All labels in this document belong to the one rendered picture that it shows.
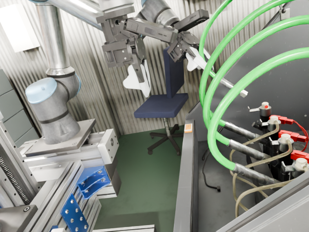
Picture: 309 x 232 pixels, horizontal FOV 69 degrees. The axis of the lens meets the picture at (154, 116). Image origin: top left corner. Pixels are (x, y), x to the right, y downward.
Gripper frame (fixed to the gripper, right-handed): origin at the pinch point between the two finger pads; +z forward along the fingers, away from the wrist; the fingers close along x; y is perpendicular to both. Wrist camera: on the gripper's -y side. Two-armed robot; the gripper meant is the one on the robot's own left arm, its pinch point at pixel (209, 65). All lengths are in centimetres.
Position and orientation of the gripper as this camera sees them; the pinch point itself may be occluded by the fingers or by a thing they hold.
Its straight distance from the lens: 73.7
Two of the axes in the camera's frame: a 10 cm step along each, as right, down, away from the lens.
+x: -7.3, 2.4, -6.4
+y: -4.5, 5.4, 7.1
